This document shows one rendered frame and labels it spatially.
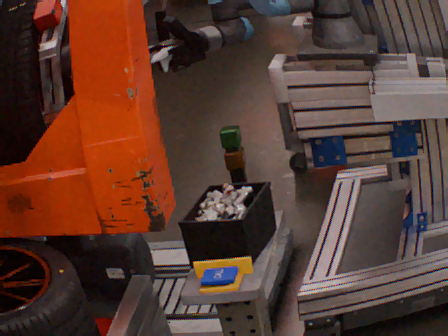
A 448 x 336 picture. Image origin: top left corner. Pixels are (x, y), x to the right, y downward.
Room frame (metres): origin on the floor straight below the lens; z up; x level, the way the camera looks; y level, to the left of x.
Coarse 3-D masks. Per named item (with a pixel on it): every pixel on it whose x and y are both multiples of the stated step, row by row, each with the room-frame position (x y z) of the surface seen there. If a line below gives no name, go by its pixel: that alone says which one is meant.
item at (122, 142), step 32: (96, 0) 2.45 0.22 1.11; (128, 0) 2.47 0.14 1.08; (96, 32) 2.45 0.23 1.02; (128, 32) 2.44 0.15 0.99; (96, 64) 2.46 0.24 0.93; (128, 64) 2.44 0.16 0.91; (96, 96) 2.46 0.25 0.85; (128, 96) 2.44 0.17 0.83; (96, 128) 2.46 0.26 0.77; (128, 128) 2.44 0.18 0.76; (160, 128) 2.58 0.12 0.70; (96, 160) 2.45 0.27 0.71; (128, 160) 2.44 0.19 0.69; (160, 160) 2.53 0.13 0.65; (96, 192) 2.46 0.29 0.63; (128, 192) 2.44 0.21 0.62; (160, 192) 2.48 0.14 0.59; (128, 224) 2.45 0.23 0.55; (160, 224) 2.44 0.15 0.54
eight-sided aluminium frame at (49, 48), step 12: (60, 0) 2.91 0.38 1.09; (60, 24) 2.82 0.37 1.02; (48, 36) 2.83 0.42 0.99; (60, 36) 2.82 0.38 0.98; (48, 48) 2.77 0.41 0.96; (48, 60) 2.81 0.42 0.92; (48, 72) 2.80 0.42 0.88; (60, 72) 2.79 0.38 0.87; (48, 84) 2.79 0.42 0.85; (60, 84) 2.79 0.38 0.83; (48, 96) 2.78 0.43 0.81; (60, 96) 2.77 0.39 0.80; (48, 108) 2.78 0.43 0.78; (60, 108) 2.77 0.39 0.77; (48, 120) 2.78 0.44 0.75
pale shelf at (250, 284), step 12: (276, 216) 2.58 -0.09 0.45; (276, 240) 2.46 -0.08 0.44; (264, 252) 2.39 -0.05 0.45; (276, 252) 2.43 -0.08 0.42; (264, 264) 2.32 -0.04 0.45; (192, 276) 2.32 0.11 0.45; (252, 276) 2.27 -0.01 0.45; (264, 276) 2.27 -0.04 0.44; (192, 288) 2.26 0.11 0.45; (240, 288) 2.21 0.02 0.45; (252, 288) 2.20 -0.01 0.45; (192, 300) 2.22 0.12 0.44; (204, 300) 2.21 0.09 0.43; (216, 300) 2.21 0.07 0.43; (228, 300) 2.20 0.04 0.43; (240, 300) 2.20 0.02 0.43; (252, 300) 2.19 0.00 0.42
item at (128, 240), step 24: (48, 240) 2.82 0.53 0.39; (72, 240) 2.73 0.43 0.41; (96, 240) 2.74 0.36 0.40; (120, 240) 2.71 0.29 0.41; (144, 240) 2.78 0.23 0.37; (96, 264) 2.69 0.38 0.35; (120, 264) 2.66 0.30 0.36; (144, 264) 2.71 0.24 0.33; (96, 288) 2.75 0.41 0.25; (120, 288) 2.67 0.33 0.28
